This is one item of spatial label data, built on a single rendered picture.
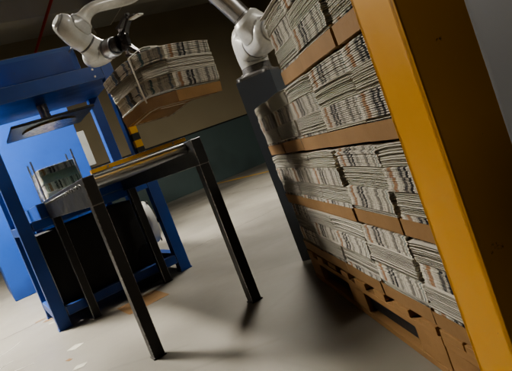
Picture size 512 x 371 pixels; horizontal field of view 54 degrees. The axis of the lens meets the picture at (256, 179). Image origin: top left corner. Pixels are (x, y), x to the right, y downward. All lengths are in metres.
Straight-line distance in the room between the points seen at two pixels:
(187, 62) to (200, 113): 10.06
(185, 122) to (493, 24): 11.56
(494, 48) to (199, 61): 1.76
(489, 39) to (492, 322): 0.30
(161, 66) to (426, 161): 1.57
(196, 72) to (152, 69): 0.18
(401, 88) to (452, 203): 0.13
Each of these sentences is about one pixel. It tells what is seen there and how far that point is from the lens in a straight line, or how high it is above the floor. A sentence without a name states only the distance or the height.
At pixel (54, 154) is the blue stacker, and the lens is 5.83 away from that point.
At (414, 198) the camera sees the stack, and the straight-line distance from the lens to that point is 1.10.
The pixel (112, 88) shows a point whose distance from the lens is 2.25.
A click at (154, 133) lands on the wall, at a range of 11.63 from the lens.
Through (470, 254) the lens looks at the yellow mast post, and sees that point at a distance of 0.57.
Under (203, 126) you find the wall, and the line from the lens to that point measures 12.09.
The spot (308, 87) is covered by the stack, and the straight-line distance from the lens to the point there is 1.47.
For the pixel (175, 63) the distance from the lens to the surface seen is 2.03.
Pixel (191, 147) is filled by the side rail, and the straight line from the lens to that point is 2.27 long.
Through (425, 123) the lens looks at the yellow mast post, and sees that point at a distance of 0.54.
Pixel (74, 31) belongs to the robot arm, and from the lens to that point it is 2.40.
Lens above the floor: 0.71
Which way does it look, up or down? 5 degrees down
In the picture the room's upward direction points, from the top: 21 degrees counter-clockwise
